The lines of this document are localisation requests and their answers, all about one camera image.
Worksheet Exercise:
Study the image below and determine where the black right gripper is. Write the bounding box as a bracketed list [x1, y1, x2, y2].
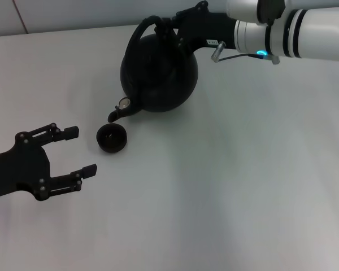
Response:
[154, 1, 238, 55]

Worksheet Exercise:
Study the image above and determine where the black small teacup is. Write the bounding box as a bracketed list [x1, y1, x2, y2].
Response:
[95, 123, 129, 155]

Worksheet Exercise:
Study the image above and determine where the grey right gripper cable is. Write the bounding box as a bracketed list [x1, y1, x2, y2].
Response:
[210, 40, 280, 65]

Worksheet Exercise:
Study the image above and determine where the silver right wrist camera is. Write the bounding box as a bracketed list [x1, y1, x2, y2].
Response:
[225, 0, 286, 25]

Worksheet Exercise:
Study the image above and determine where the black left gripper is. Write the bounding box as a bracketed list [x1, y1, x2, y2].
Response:
[0, 123, 98, 202]

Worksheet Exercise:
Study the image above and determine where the black round teapot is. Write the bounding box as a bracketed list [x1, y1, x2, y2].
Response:
[107, 16, 200, 124]

